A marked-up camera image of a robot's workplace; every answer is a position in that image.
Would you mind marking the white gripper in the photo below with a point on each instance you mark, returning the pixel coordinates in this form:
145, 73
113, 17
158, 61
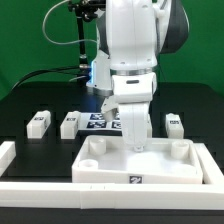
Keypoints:
133, 95

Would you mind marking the white desk top tray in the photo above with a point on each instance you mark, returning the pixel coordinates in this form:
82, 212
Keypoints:
106, 159

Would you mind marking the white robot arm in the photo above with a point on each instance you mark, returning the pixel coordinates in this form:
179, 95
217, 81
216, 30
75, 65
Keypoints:
131, 34

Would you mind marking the black marker plate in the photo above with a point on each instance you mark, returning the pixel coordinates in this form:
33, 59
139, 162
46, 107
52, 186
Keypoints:
95, 122

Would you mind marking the white U-shaped fence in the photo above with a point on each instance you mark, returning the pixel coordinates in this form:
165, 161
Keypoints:
206, 196

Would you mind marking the black camera stand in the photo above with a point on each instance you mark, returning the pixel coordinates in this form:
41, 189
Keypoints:
85, 11

